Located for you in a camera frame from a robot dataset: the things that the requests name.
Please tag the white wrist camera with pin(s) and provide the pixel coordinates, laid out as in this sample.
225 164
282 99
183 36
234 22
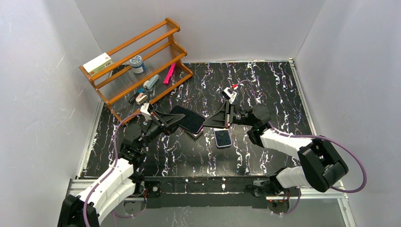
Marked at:
146 110
230 94

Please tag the purple phone case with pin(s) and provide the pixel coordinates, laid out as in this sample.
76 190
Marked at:
231 142

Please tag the orange wooden shelf rack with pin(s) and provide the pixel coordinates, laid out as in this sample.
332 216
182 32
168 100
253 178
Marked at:
159 50

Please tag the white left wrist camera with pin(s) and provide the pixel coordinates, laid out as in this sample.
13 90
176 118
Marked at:
146 110

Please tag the blue white round jar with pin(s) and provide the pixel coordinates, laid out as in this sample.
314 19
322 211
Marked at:
137 64

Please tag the pink marker pen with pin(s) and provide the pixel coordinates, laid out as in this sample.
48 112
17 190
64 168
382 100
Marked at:
169 74

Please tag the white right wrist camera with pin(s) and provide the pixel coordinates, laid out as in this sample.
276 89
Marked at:
230 94

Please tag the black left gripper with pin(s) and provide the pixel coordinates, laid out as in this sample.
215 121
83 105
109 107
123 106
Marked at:
159 122

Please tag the white red small box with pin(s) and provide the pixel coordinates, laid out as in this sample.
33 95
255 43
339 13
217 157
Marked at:
195 136

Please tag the black phone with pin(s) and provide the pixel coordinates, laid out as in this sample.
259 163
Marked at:
192 121

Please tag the black front base bar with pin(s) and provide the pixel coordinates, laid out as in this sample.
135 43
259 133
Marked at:
223 191

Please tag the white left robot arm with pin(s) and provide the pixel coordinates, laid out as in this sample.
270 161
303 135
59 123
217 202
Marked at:
91 206

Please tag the white cardboard box on shelf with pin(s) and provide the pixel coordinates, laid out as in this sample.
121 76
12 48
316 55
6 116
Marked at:
98 64

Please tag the black smartphone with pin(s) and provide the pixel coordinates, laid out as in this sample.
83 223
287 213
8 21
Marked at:
223 137

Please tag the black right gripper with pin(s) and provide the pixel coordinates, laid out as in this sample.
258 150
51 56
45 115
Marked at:
229 116

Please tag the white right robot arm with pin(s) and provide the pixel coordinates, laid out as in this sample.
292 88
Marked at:
321 166

